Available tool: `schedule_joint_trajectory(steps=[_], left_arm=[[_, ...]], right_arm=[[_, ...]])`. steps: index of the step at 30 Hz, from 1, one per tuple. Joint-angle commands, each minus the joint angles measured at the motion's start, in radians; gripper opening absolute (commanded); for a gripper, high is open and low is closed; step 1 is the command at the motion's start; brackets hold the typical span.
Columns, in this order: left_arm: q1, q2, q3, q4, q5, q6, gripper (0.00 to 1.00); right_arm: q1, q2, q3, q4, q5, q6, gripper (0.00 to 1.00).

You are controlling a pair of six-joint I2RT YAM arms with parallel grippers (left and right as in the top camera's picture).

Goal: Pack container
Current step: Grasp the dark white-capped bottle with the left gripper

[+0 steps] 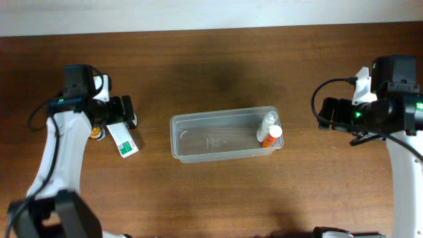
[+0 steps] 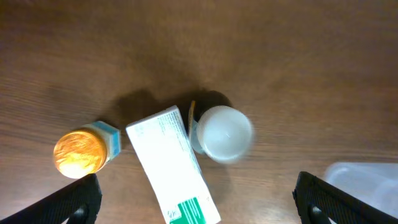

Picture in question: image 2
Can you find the clear plastic container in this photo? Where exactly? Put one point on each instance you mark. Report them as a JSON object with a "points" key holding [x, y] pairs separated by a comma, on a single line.
{"points": [[373, 183]]}

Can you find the white green medicine box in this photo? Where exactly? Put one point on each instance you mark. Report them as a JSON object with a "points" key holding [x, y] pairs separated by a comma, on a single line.
{"points": [[164, 151]]}

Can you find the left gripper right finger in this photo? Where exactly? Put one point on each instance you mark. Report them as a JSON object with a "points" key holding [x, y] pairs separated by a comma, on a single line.
{"points": [[319, 202]]}

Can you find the dark syrup bottle white cap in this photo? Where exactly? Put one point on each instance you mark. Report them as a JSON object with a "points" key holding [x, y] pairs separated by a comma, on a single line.
{"points": [[221, 132]]}

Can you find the small jar gold lid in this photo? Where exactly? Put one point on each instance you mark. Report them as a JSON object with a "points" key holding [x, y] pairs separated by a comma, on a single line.
{"points": [[86, 150]]}

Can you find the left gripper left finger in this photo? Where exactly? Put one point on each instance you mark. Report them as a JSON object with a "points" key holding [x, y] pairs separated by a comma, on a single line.
{"points": [[78, 202]]}

